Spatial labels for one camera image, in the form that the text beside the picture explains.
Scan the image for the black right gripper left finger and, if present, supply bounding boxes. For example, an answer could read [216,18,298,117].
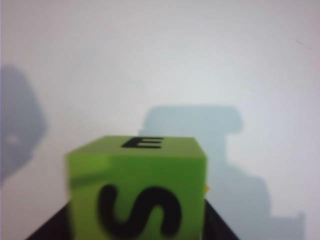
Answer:
[24,201,74,240]

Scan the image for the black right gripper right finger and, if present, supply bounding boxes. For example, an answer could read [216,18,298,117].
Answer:
[202,197,241,240]

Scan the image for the green foam letter block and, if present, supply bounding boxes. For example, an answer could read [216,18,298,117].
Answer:
[65,135,208,240]

